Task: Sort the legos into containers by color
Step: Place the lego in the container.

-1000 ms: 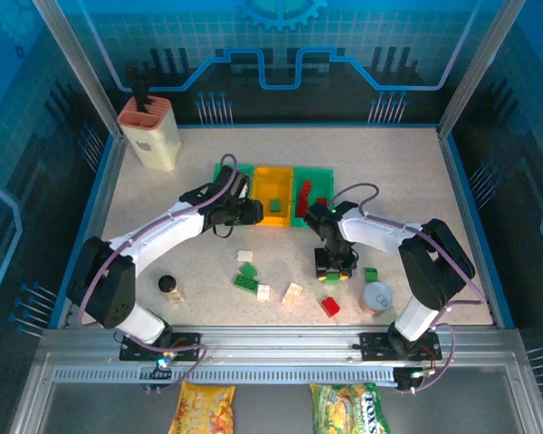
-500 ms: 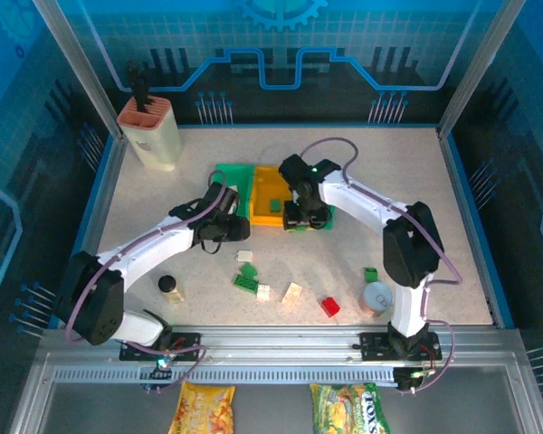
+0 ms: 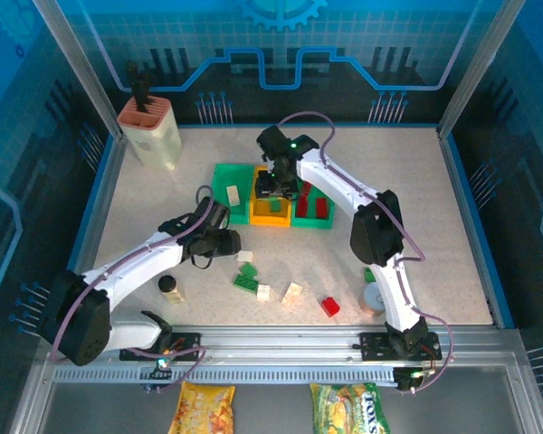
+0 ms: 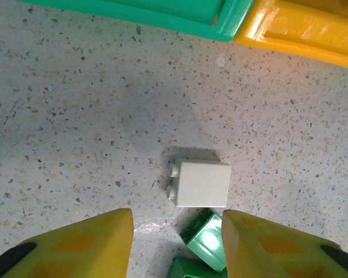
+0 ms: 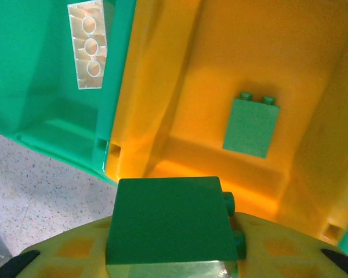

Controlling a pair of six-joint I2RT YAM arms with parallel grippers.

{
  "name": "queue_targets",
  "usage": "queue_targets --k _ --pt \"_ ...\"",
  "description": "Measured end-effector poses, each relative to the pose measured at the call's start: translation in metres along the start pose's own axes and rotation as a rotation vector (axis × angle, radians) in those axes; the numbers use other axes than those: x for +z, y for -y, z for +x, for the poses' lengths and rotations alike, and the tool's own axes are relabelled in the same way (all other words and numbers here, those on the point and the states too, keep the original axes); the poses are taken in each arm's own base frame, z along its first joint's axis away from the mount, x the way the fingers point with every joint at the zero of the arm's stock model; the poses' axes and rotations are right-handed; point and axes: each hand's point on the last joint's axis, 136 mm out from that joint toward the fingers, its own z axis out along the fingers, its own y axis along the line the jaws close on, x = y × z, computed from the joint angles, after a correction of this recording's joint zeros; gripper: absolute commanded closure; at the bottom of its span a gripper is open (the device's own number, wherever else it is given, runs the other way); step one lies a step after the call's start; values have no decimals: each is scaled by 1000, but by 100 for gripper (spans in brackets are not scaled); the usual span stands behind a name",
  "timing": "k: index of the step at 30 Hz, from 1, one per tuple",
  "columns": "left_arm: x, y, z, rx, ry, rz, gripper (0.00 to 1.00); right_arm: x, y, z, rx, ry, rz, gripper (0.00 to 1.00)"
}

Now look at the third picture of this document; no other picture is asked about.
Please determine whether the yellow plastic bin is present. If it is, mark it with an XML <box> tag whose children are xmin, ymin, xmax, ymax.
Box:
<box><xmin>249</xmin><ymin>165</ymin><xmax>295</xmax><ymax>227</ymax></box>

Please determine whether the long beige lego brick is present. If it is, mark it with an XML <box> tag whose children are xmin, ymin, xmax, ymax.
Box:
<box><xmin>281</xmin><ymin>282</ymin><xmax>304</xmax><ymax>307</ymax></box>

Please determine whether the green candy bag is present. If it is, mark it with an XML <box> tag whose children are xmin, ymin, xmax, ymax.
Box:
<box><xmin>309</xmin><ymin>382</ymin><xmax>390</xmax><ymax>434</ymax></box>

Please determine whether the green plastic bin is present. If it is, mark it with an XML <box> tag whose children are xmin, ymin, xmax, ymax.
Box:
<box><xmin>211</xmin><ymin>163</ymin><xmax>254</xmax><ymax>225</ymax></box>
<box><xmin>291</xmin><ymin>180</ymin><xmax>336</xmax><ymax>231</ymax></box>

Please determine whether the small controller board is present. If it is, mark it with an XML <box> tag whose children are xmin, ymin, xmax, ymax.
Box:
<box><xmin>395</xmin><ymin>365</ymin><xmax>435</xmax><ymax>392</ymax></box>
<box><xmin>138</xmin><ymin>352</ymin><xmax>177</xmax><ymax>392</ymax></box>

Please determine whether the black knife handle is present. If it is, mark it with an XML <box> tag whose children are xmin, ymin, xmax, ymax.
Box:
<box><xmin>125</xmin><ymin>61</ymin><xmax>153</xmax><ymax>114</ymax></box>

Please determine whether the yellow snack bag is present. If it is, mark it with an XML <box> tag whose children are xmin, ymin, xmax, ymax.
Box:
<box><xmin>167</xmin><ymin>381</ymin><xmax>236</xmax><ymax>434</ymax></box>

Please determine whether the spice jar black lid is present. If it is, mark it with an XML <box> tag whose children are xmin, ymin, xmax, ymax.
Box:
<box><xmin>157</xmin><ymin>274</ymin><xmax>186</xmax><ymax>305</ymax></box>

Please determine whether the aluminium frame post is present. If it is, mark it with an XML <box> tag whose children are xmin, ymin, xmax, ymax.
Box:
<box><xmin>436</xmin><ymin>0</ymin><xmax>526</xmax><ymax>139</ymax></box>
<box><xmin>31</xmin><ymin>0</ymin><xmax>128</xmax><ymax>141</ymax></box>

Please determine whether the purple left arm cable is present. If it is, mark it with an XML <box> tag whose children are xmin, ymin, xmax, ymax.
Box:
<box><xmin>49</xmin><ymin>184</ymin><xmax>216</xmax><ymax>394</ymax></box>

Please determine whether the long green lego brick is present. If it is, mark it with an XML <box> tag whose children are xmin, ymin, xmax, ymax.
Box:
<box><xmin>233</xmin><ymin>273</ymin><xmax>259</xmax><ymax>293</ymax></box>

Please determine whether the aluminium rail frame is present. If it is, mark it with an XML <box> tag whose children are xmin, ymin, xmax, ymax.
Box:
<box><xmin>8</xmin><ymin>325</ymin><xmax>543</xmax><ymax>434</ymax></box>

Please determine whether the silver tin can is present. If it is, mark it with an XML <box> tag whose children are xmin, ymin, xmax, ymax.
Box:
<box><xmin>361</xmin><ymin>282</ymin><xmax>386</xmax><ymax>317</ymax></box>

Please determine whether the beige knife block pink top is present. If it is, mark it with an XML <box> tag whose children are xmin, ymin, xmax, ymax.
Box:
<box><xmin>116</xmin><ymin>97</ymin><xmax>182</xmax><ymax>172</ymax></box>

